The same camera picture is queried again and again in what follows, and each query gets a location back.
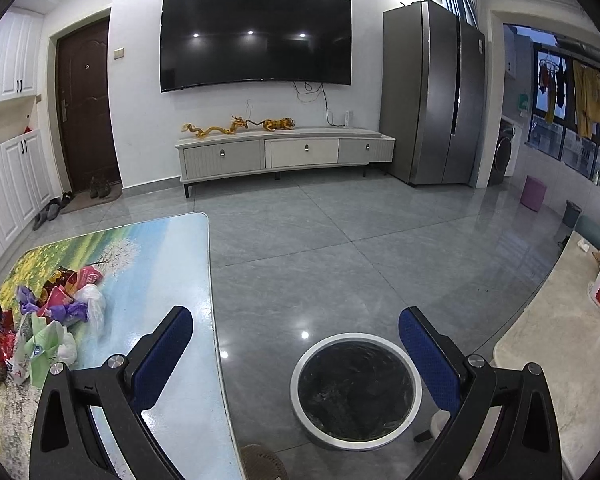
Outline red foil snack bag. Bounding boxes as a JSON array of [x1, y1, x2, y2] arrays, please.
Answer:
[[0, 310, 17, 366]]

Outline green paper wrapper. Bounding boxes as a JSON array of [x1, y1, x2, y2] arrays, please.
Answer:
[[24, 314, 66, 388]]

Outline pink red snack wrapper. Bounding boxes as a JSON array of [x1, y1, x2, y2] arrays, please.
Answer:
[[38, 266, 102, 308]]

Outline purple wrapper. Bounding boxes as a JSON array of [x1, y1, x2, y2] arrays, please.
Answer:
[[15, 285, 87, 326]]

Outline white plastic bag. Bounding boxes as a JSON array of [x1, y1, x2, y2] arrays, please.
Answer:
[[74, 284, 106, 335]]

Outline round white trash bin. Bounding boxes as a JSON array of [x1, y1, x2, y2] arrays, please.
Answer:
[[289, 333, 423, 452]]

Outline beige marble side table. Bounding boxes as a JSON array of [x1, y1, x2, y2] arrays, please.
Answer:
[[493, 232, 600, 479]]

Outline grey slippers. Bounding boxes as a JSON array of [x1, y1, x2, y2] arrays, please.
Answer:
[[32, 198, 61, 231]]

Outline brown doormat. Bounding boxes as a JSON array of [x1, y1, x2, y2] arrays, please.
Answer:
[[60, 182, 122, 214]]

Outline landscape print table cover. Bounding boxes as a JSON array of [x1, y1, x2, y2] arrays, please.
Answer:
[[0, 212, 243, 479]]

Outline brown shoes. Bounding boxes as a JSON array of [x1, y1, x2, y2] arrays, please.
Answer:
[[90, 177, 111, 200]]

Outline beige woven stool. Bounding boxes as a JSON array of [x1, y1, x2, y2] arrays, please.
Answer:
[[240, 444, 289, 480]]

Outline dark brown entrance door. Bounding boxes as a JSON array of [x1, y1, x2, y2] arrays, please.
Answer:
[[56, 18, 120, 192]]

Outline dark green small bin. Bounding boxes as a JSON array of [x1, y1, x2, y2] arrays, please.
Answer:
[[562, 200, 582, 229]]

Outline grey white TV cabinet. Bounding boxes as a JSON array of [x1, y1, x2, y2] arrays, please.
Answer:
[[175, 127, 395, 191]]

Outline washing machine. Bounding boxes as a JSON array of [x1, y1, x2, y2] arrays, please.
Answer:
[[488, 116, 521, 186]]

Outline golden dragon ornament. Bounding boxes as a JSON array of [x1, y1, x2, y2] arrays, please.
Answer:
[[181, 116, 295, 139]]

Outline hanging yellow clothes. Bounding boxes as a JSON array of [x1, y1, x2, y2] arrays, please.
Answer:
[[573, 61, 600, 140]]

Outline grey double-door refrigerator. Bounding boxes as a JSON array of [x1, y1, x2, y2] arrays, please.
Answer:
[[379, 0, 486, 186]]

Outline white upper wall cabinet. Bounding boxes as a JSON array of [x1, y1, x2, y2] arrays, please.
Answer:
[[0, 8, 43, 102]]

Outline black wall television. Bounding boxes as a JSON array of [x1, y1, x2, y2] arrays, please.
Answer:
[[160, 0, 352, 92]]

